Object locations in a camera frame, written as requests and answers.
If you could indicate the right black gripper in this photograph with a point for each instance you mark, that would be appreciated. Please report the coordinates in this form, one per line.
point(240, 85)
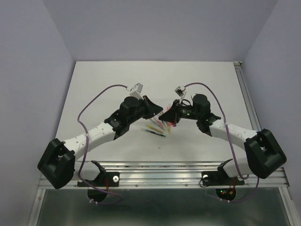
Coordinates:
point(173, 115)

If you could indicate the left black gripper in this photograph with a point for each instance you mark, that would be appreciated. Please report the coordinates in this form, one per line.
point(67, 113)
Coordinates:
point(153, 108)

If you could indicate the yellow highlighter pen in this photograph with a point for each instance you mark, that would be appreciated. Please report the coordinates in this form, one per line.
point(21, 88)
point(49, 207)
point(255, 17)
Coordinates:
point(168, 127)

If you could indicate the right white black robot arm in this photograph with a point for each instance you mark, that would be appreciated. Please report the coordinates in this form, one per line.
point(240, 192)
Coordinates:
point(263, 153)

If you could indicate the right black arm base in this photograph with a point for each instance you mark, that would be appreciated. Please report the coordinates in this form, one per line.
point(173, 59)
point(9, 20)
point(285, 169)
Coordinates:
point(226, 185)

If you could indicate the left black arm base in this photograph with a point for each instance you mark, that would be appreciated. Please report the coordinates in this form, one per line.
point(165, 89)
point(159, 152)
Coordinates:
point(99, 185)

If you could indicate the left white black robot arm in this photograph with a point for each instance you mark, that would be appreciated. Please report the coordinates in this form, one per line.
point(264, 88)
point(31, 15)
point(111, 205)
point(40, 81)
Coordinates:
point(58, 162)

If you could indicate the yellow pen on table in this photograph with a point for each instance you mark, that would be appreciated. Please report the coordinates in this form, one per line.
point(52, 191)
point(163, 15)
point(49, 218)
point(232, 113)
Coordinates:
point(155, 129)

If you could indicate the green tipped black pen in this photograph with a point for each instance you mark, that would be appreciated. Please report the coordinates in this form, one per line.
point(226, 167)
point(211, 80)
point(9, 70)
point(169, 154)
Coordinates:
point(153, 132)

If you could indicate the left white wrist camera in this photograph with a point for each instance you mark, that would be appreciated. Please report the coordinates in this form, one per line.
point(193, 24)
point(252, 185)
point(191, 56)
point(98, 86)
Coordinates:
point(135, 91)

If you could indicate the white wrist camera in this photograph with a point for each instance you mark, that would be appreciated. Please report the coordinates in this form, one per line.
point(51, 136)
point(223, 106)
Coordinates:
point(135, 91)
point(181, 92)

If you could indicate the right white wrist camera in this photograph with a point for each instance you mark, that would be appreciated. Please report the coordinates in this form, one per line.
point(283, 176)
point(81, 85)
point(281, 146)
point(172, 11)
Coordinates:
point(181, 92)

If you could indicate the aluminium rail frame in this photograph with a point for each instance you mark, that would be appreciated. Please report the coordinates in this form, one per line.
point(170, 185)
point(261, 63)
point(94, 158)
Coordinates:
point(166, 194)

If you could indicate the right side aluminium rail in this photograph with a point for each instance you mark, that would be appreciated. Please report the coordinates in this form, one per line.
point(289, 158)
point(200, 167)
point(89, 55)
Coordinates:
point(247, 97)

